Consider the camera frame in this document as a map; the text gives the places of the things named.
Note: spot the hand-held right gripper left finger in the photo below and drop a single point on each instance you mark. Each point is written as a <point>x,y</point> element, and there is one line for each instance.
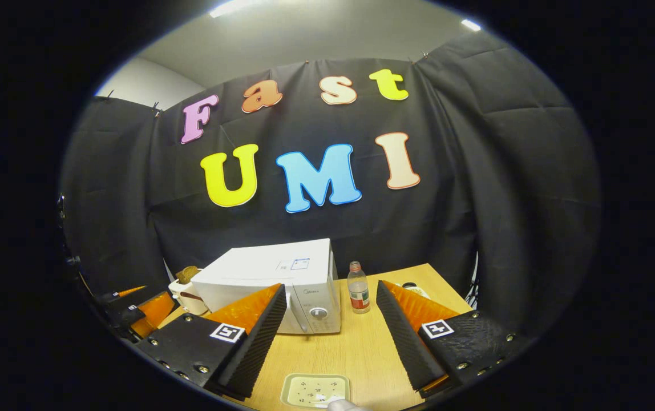
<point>259,342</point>

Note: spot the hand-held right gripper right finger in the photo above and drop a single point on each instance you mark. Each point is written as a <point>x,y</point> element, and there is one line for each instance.
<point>401,337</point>

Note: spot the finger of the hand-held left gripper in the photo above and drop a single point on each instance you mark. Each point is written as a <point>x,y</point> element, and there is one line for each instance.
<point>125,293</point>
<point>153,311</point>

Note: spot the white microwave oven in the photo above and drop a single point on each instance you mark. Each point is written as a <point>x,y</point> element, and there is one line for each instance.
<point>259,268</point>

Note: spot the white toaster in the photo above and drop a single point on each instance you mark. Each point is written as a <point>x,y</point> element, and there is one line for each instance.
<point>182,299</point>

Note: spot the white divided bean dish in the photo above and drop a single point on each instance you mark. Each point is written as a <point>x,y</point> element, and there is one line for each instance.
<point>419,291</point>

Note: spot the brown toast slice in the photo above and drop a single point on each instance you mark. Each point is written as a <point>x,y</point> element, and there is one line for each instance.
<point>188,274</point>

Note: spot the pale green square plate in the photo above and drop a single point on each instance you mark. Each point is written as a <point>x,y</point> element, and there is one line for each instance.
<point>299,391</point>

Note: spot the clear bottle red label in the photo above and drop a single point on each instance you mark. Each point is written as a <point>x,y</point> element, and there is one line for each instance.
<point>358,285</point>

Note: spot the long ceiling light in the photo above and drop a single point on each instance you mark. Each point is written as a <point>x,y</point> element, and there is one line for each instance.
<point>233,7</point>

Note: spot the small ceiling light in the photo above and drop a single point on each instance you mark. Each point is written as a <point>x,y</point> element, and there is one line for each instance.
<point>470,24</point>

